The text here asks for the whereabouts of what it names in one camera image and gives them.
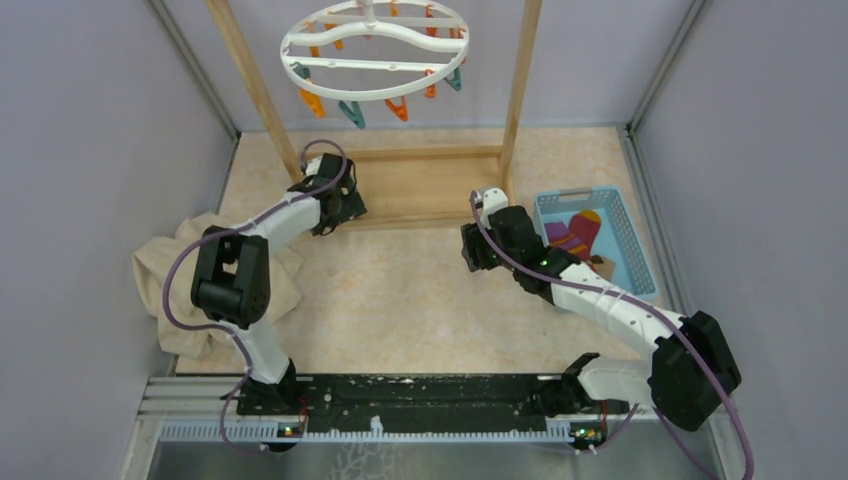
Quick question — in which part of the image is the wooden hanger stand frame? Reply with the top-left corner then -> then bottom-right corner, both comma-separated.
207,1 -> 542,229

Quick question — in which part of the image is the purple red striped sock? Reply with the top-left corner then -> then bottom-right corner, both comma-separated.
544,210 -> 602,261

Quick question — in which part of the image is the light blue plastic basket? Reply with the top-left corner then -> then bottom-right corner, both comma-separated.
534,186 -> 659,301

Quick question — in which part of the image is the orange front clothes clip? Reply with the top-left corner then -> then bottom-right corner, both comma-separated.
384,96 -> 409,122

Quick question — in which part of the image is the orange clothes clip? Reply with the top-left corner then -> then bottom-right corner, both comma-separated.
299,89 -> 326,119
384,96 -> 409,122
424,69 -> 438,99

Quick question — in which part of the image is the white round clip hanger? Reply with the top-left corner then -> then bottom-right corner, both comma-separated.
279,1 -> 471,102

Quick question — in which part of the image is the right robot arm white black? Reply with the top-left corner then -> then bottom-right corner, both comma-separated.
461,200 -> 741,432

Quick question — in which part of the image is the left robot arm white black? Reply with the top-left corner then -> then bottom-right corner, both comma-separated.
190,153 -> 367,414

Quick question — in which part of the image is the teal clothes clip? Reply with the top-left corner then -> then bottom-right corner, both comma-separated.
338,100 -> 366,130
444,67 -> 462,92

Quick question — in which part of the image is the orange left clothes clip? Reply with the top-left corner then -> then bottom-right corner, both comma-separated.
299,89 -> 326,119

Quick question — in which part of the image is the orange right clothes clip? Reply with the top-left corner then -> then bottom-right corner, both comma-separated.
424,69 -> 438,99

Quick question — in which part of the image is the teal right clothes clip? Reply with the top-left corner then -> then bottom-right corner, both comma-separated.
444,67 -> 462,92

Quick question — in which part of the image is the beige argyle sock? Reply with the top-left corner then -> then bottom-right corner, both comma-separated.
588,255 -> 617,281

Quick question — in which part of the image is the beige crumpled cloth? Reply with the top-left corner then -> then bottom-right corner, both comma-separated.
131,211 -> 306,362

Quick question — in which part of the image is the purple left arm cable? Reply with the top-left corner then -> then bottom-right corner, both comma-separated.
160,139 -> 349,458

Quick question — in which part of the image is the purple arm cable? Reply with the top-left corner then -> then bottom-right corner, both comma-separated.
160,139 -> 349,458
468,190 -> 757,480

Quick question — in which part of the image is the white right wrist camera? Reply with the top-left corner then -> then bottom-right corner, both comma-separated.
474,186 -> 509,229

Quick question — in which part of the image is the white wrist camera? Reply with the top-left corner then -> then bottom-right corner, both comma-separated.
303,154 -> 330,179
474,186 -> 509,229

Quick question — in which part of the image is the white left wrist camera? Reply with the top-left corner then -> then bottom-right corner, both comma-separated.
303,154 -> 330,179

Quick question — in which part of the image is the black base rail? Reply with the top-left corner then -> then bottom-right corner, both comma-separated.
139,372 -> 624,445

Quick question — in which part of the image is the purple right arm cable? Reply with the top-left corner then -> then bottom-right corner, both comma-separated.
468,190 -> 757,480

